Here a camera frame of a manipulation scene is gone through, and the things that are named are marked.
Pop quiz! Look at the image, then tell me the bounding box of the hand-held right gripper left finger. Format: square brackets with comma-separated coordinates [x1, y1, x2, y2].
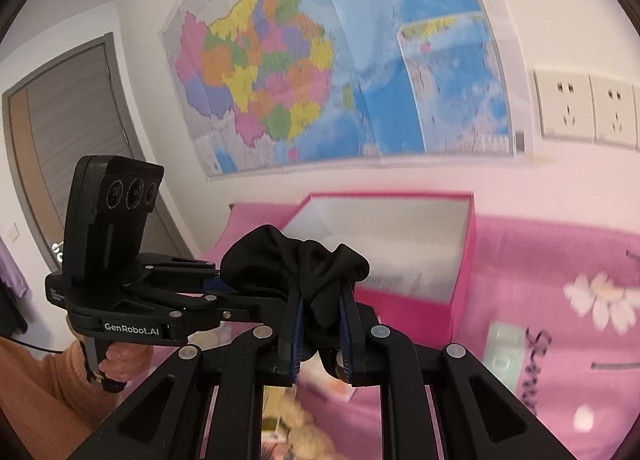
[67, 287, 305, 460]

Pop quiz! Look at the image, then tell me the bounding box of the person's left hand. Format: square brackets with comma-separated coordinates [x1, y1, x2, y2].
[97, 340, 154, 384]

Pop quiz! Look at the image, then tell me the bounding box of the purple hanging cloth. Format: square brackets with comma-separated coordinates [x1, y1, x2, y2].
[0, 239, 29, 302]

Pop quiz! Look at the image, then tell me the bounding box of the white wall socket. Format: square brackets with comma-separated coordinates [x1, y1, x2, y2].
[588, 72, 640, 149]
[532, 68, 596, 142]

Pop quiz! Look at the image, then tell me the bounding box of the beige plush toy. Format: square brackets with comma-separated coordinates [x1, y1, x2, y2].
[277, 390, 343, 460]

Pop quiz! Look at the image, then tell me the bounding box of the colourful wall map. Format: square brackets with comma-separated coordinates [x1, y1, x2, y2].
[159, 0, 529, 184]

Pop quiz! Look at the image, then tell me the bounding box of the person's left forearm orange sleeve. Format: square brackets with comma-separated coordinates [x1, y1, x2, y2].
[0, 336, 123, 443]

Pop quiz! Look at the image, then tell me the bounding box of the black cloth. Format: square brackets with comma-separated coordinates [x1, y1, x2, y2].
[220, 224, 371, 377]

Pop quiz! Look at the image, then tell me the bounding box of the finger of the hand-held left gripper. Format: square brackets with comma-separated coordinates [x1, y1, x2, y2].
[139, 253, 225, 294]
[144, 289, 290, 339]

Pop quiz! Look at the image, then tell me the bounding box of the thin black cable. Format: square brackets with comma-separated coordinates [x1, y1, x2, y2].
[0, 336, 68, 354]

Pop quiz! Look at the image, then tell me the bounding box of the grey wooden door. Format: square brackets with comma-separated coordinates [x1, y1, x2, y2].
[2, 32, 202, 268]

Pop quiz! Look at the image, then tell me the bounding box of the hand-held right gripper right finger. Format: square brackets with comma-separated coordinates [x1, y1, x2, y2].
[336, 291, 581, 460]

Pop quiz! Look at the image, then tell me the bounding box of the pink cardboard box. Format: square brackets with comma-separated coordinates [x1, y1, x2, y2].
[279, 192, 475, 342]

